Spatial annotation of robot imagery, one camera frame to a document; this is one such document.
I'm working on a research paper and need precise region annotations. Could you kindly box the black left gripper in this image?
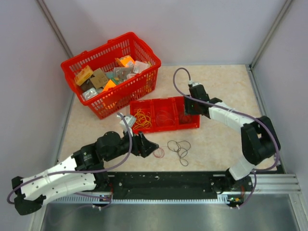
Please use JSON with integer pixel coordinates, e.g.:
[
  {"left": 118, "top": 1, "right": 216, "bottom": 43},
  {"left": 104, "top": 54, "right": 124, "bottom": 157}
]
[{"left": 104, "top": 126, "right": 159, "bottom": 162}]

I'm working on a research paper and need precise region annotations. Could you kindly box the brown cable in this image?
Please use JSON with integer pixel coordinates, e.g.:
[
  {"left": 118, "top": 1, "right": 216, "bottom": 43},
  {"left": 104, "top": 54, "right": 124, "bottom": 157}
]
[{"left": 167, "top": 140, "right": 192, "bottom": 167}]

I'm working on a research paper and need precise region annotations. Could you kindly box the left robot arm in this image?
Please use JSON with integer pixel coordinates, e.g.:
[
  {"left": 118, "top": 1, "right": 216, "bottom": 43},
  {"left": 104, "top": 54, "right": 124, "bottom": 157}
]
[{"left": 12, "top": 131, "right": 159, "bottom": 216}]

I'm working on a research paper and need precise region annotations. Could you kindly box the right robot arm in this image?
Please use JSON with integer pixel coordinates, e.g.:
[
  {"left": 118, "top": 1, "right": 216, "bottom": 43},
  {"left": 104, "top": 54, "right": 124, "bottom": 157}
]
[{"left": 184, "top": 82, "right": 281, "bottom": 191}]

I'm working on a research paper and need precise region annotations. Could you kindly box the red right storage bin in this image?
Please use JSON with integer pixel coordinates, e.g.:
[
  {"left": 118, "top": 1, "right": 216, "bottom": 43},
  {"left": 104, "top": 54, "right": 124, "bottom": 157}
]
[{"left": 174, "top": 96, "right": 200, "bottom": 130}]

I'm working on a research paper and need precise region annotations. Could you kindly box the red storage bin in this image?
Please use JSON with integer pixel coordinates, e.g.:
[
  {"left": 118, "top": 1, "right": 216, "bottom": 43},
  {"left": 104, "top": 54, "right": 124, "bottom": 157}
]
[
  {"left": 151, "top": 98, "right": 177, "bottom": 132},
  {"left": 129, "top": 100, "right": 156, "bottom": 133},
  {"left": 174, "top": 96, "right": 200, "bottom": 130}
]

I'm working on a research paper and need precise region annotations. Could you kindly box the red middle storage bin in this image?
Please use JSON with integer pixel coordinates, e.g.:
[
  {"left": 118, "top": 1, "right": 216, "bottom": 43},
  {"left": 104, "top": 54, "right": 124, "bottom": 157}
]
[{"left": 151, "top": 98, "right": 177, "bottom": 132}]

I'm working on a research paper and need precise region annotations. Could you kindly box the red left storage bin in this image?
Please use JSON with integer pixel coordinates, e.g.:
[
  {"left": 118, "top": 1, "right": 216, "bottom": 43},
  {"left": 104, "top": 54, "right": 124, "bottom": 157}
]
[{"left": 129, "top": 100, "right": 156, "bottom": 133}]

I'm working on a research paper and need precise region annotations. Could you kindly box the white pink wrapped packet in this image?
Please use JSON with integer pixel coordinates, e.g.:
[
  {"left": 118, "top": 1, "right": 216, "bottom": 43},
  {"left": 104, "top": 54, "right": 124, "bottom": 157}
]
[{"left": 133, "top": 61, "right": 151, "bottom": 74}]

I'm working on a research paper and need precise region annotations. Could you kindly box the yellow green box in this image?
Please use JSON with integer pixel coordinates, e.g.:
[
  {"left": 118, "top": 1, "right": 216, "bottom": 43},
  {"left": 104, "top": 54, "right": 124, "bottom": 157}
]
[{"left": 103, "top": 78, "right": 120, "bottom": 91}]

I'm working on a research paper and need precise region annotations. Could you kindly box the red plastic shopping basket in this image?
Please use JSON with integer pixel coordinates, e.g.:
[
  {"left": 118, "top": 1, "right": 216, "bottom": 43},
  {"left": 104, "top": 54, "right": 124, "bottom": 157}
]
[{"left": 60, "top": 32, "right": 162, "bottom": 120}]

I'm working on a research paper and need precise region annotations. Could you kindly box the silver foil packet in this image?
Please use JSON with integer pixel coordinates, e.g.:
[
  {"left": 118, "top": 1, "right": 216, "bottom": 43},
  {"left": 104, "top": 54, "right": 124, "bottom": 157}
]
[{"left": 82, "top": 88, "right": 98, "bottom": 101}]

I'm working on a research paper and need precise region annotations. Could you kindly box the grey foil pouch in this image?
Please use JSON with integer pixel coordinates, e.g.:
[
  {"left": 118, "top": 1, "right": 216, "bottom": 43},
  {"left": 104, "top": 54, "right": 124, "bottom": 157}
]
[{"left": 113, "top": 67, "right": 133, "bottom": 80}]

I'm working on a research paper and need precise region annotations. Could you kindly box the brown cardboard package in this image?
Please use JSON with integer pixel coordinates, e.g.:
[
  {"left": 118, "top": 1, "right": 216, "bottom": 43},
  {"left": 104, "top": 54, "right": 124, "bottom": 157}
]
[{"left": 90, "top": 68, "right": 109, "bottom": 89}]

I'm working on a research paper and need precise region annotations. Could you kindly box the orange hanging-tab box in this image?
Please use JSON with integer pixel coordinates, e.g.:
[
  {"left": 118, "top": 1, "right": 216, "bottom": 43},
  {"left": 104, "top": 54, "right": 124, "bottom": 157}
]
[{"left": 115, "top": 55, "right": 135, "bottom": 67}]

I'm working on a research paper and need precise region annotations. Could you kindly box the yellow orange snack box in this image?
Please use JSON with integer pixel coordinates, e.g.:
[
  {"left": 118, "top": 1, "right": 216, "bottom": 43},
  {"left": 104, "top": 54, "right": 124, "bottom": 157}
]
[{"left": 74, "top": 65, "right": 93, "bottom": 86}]

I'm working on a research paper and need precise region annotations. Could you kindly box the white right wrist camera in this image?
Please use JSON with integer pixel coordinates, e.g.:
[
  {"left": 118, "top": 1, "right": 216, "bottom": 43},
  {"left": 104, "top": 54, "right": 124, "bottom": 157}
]
[{"left": 188, "top": 80, "right": 204, "bottom": 89}]

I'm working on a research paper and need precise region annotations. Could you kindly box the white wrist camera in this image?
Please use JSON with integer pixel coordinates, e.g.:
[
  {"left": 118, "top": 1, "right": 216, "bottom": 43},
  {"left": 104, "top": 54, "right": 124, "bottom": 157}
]
[
  {"left": 116, "top": 113, "right": 136, "bottom": 132},
  {"left": 188, "top": 80, "right": 204, "bottom": 89}
]

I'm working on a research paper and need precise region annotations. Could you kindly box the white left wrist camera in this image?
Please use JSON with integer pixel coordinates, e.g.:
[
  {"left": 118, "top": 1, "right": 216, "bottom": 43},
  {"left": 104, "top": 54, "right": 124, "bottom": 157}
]
[{"left": 116, "top": 113, "right": 136, "bottom": 132}]

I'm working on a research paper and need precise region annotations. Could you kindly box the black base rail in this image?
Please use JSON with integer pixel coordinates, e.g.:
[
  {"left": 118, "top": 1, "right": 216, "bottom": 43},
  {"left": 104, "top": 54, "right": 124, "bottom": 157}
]
[{"left": 94, "top": 171, "right": 252, "bottom": 200}]

